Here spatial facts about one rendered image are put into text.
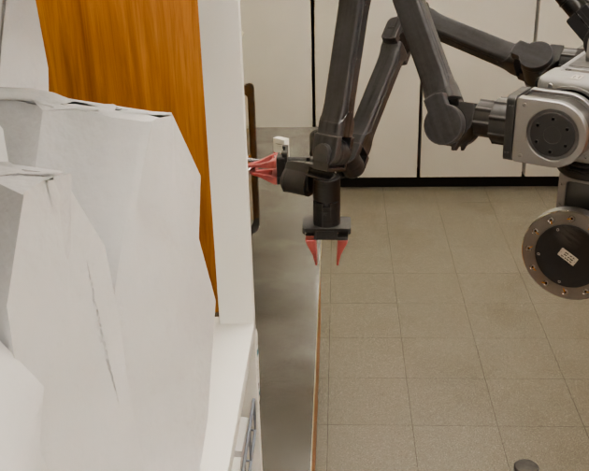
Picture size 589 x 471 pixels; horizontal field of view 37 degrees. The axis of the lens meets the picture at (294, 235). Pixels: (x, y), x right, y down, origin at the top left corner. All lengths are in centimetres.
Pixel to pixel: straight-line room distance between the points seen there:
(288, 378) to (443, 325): 213
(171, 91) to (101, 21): 20
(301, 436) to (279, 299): 53
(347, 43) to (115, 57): 47
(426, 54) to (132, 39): 59
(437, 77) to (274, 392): 69
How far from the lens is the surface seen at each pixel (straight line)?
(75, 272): 61
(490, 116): 164
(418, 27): 173
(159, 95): 186
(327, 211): 182
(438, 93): 167
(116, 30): 185
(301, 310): 203
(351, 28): 179
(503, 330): 388
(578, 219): 186
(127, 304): 71
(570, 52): 212
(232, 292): 112
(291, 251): 232
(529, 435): 327
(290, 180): 184
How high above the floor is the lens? 193
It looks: 24 degrees down
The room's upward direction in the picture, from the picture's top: 1 degrees counter-clockwise
